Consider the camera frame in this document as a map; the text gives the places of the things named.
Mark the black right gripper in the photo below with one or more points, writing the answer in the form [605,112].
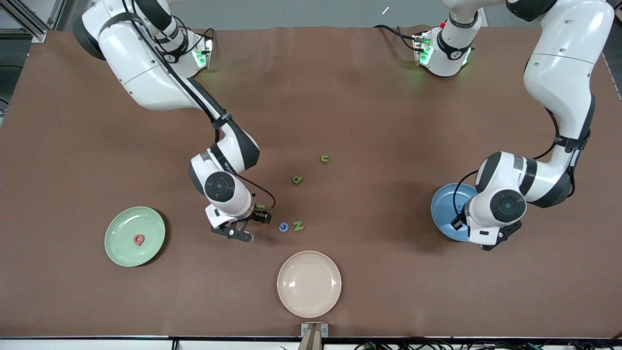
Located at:
[257,216]

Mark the blue foam letter G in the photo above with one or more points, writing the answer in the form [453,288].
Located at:
[280,227]

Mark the green foam letter a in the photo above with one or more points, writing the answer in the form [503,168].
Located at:
[300,179]

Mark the pink foam letter Q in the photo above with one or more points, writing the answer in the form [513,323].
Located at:
[136,239]

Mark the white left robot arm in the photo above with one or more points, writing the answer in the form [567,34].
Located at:
[559,63]

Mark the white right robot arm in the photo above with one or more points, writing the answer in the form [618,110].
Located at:
[141,73]

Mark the blue plate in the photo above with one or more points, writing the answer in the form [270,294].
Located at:
[442,214]

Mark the green foam letter N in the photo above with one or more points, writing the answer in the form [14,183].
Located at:
[298,226]

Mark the beige plate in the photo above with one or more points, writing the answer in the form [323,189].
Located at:
[309,284]

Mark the green plate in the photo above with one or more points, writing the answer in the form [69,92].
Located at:
[121,228]

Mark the brown table cover sheet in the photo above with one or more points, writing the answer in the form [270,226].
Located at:
[146,146]

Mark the white table edge strip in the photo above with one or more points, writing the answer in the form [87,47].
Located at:
[97,344]

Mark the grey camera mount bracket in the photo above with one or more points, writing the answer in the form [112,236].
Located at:
[313,335]

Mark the aluminium frame profile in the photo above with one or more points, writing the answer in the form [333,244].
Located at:
[39,33]

